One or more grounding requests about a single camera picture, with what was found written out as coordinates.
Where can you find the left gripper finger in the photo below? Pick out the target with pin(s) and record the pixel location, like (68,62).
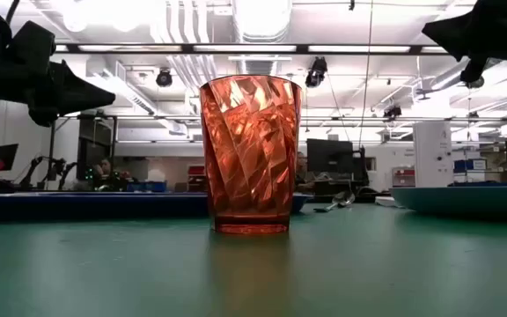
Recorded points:
(77,94)
(44,115)

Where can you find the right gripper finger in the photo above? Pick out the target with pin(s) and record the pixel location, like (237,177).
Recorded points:
(472,70)
(456,31)

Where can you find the light blue plate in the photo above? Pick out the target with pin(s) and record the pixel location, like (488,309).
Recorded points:
(469,200)

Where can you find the orange faceted plastic cup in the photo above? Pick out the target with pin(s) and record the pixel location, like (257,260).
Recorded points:
(249,154)

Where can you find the silver spoon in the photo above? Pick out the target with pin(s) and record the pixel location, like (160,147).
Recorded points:
(343,199)

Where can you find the black background robot arm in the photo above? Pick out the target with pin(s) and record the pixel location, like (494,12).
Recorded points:
(35,169)
(62,169)

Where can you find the black monitor on arm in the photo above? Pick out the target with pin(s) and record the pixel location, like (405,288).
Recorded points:
(5,156)

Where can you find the blue plastic tray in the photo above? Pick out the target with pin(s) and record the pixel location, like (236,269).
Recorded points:
(82,204)

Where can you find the black equipment rack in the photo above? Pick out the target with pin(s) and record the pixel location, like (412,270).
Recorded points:
(95,141)

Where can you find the person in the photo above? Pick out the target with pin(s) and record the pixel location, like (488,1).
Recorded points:
(106,169)
(303,169)

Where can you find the white column cabinet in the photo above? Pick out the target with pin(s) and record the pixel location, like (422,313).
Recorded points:
(431,154)

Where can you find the blue storage bins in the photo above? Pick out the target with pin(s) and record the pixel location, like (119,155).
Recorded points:
(470,165)

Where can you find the blue bin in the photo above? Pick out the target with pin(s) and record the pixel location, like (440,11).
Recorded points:
(152,186)

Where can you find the black overhead light bar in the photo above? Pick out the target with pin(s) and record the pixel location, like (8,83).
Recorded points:
(187,48)

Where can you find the red white drawer unit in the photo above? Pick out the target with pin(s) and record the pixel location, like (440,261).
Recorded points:
(403,176)

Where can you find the red box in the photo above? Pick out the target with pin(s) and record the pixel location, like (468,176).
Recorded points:
(196,170)

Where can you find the white flat object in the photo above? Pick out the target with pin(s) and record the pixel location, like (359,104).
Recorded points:
(385,201)

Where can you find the silver ceiling duct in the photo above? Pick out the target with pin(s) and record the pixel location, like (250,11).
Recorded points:
(260,22)

